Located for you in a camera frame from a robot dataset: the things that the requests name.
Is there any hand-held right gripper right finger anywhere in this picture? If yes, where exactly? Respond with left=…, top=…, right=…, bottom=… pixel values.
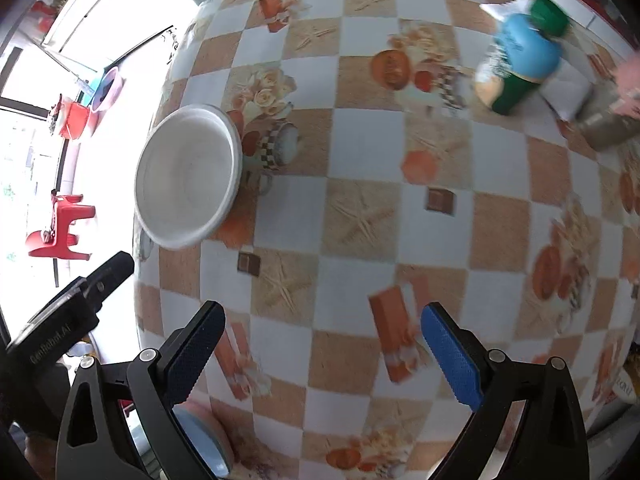
left=420, top=302, right=588, bottom=480

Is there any red plastic basin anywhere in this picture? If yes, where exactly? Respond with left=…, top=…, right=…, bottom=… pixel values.
left=50, top=95, right=92, bottom=140

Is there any red plastic stool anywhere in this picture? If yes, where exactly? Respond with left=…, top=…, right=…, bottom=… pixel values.
left=26, top=191, right=96, bottom=261

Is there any blue plate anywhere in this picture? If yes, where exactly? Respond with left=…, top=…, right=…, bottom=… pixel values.
left=172, top=402, right=233, bottom=478

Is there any white bowl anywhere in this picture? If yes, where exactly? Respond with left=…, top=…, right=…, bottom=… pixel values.
left=134, top=104, right=244, bottom=251

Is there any pink and steel cup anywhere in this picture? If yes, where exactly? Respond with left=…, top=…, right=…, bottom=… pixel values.
left=580, top=55, right=640, bottom=152

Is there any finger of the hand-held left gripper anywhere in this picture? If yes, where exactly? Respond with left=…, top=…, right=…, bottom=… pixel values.
left=81, top=251, right=136, bottom=312

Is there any pink plastic bucket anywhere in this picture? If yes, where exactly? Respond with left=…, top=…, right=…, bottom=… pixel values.
left=89, top=66, right=125, bottom=113

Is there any checkered floral tablecloth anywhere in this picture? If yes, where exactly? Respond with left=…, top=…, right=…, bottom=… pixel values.
left=132, top=0, right=640, bottom=480

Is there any green and blue bottle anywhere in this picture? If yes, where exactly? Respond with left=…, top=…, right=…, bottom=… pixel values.
left=472, top=0, right=571, bottom=116

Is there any white printed mug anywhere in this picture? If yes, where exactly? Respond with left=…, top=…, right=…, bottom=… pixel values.
left=592, top=360, right=640, bottom=423

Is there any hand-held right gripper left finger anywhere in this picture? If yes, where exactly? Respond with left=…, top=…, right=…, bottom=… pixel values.
left=56, top=301, right=227, bottom=480

